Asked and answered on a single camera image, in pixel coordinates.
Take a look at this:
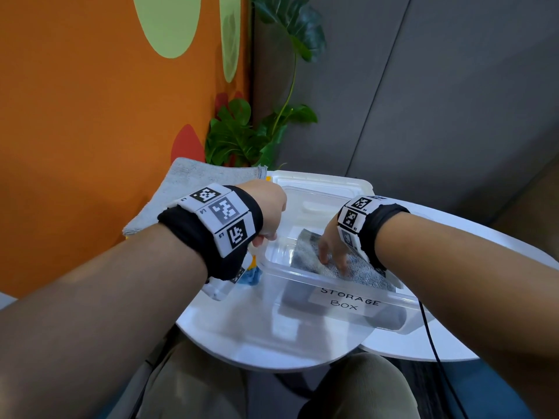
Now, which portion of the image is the grey towel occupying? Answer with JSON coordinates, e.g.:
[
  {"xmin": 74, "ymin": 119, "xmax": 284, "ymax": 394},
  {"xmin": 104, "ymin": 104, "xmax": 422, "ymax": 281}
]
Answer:
[
  {"xmin": 279, "ymin": 229, "xmax": 408, "ymax": 332},
  {"xmin": 122, "ymin": 157, "xmax": 268, "ymax": 237}
]

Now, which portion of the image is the person's left hand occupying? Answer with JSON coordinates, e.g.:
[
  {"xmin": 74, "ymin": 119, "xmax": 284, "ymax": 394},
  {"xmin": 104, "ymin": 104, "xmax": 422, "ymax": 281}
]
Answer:
[{"xmin": 238, "ymin": 178, "xmax": 288, "ymax": 248}]

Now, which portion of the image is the person's left leg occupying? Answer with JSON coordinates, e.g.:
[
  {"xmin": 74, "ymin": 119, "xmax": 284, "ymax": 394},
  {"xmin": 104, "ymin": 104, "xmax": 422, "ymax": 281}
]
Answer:
[{"xmin": 135, "ymin": 331, "xmax": 247, "ymax": 419}]

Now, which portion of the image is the person's right leg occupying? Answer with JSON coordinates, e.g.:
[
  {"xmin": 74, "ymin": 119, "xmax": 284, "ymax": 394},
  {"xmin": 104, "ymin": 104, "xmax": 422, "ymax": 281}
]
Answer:
[{"xmin": 299, "ymin": 353, "xmax": 420, "ymax": 419}]

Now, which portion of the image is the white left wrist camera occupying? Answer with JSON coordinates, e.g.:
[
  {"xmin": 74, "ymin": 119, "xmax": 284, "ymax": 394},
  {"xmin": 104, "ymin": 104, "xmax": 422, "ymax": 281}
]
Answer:
[{"xmin": 203, "ymin": 253, "xmax": 254, "ymax": 301}]

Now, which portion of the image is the black wristband with markers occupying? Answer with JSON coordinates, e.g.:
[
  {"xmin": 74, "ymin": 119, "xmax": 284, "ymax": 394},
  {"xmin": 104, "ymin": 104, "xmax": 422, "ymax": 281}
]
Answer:
[
  {"xmin": 158, "ymin": 183, "xmax": 264, "ymax": 282},
  {"xmin": 337, "ymin": 195, "xmax": 411, "ymax": 271}
]

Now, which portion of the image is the clear plastic storage box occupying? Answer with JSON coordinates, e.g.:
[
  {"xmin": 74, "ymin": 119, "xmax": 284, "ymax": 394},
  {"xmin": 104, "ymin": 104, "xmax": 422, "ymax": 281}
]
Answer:
[{"xmin": 253, "ymin": 169, "xmax": 433, "ymax": 336}]

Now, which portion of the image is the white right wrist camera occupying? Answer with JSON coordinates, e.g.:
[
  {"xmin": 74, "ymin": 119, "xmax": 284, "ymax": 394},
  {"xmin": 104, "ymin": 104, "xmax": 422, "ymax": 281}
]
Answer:
[{"xmin": 382, "ymin": 268, "xmax": 405, "ymax": 289}]

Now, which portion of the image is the black right wristband with markers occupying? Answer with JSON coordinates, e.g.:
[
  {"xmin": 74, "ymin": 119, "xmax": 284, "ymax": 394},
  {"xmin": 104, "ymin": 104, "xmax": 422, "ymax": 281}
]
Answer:
[{"xmin": 337, "ymin": 195, "xmax": 411, "ymax": 271}]

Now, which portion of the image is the person's left forearm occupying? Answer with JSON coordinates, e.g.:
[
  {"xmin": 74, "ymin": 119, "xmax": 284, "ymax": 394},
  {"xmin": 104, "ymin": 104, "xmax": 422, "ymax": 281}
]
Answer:
[{"xmin": 0, "ymin": 222, "xmax": 208, "ymax": 419}]

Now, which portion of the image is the person's right hand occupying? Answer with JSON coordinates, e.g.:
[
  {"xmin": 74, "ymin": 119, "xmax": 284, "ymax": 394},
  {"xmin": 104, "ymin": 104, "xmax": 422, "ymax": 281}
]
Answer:
[{"xmin": 317, "ymin": 224, "xmax": 355, "ymax": 275}]

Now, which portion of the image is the person's leg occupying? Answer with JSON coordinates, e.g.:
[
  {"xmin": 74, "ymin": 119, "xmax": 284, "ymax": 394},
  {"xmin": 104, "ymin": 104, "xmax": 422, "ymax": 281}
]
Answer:
[
  {"xmin": 135, "ymin": 331, "xmax": 247, "ymax": 419},
  {"xmin": 299, "ymin": 353, "xmax": 420, "ymax": 419}
]

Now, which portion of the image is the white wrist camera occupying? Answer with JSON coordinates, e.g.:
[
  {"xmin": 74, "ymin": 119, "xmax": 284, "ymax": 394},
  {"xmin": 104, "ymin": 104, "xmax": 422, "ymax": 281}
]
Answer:
[
  {"xmin": 203, "ymin": 253, "xmax": 254, "ymax": 301},
  {"xmin": 382, "ymin": 268, "xmax": 405, "ymax": 289}
]

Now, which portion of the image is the person's right forearm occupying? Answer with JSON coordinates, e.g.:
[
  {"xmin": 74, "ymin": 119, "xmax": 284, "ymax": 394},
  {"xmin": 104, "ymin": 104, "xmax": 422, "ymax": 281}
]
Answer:
[{"xmin": 374, "ymin": 212, "xmax": 559, "ymax": 419}]

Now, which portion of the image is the black right camera cable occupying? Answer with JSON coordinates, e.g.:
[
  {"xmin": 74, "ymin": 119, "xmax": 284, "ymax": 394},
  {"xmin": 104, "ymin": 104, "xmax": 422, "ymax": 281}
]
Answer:
[{"xmin": 418, "ymin": 300, "xmax": 468, "ymax": 419}]

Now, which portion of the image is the blue towel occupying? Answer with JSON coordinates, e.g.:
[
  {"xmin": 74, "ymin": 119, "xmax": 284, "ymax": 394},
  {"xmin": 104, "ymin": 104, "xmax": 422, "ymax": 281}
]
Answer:
[{"xmin": 238, "ymin": 265, "xmax": 264, "ymax": 286}]

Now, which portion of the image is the black left wristband with markers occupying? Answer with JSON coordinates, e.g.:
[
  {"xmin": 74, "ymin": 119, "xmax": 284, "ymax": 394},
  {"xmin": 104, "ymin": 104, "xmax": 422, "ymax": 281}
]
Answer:
[{"xmin": 158, "ymin": 183, "xmax": 264, "ymax": 282}]

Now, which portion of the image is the green leafy plant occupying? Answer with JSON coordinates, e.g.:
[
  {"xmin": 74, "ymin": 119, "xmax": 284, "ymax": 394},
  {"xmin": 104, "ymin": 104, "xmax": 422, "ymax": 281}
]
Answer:
[{"xmin": 205, "ymin": 0, "xmax": 327, "ymax": 169}]

